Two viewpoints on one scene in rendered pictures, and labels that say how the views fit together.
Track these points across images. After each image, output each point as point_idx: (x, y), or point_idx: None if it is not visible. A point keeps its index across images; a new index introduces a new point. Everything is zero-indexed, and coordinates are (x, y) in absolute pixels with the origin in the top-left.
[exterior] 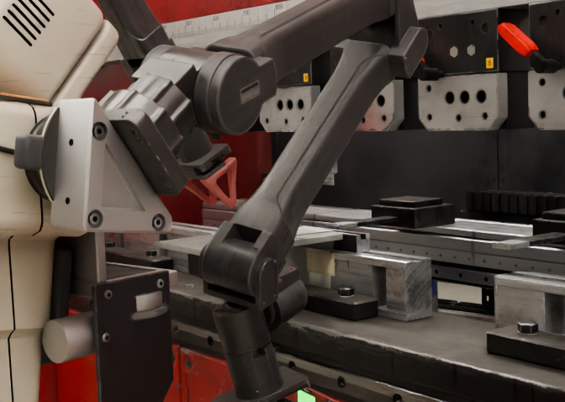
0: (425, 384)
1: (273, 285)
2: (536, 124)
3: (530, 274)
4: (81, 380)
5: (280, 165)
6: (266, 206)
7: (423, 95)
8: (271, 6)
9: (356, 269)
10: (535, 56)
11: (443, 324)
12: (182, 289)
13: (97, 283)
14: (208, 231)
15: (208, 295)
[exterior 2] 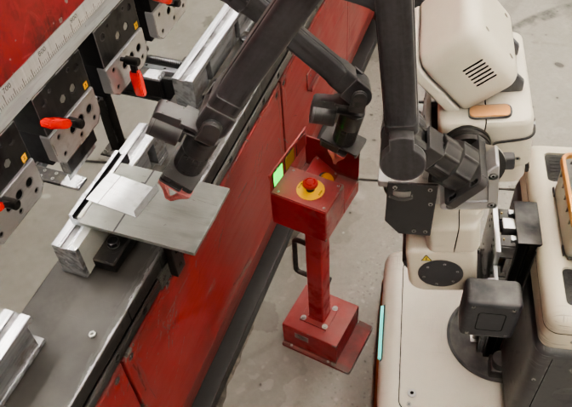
0: (237, 135)
1: None
2: None
3: (184, 71)
4: None
5: (325, 49)
6: (346, 62)
7: (157, 21)
8: (34, 56)
9: (140, 166)
10: None
11: None
12: (101, 335)
13: (434, 101)
14: (17, 325)
15: (122, 300)
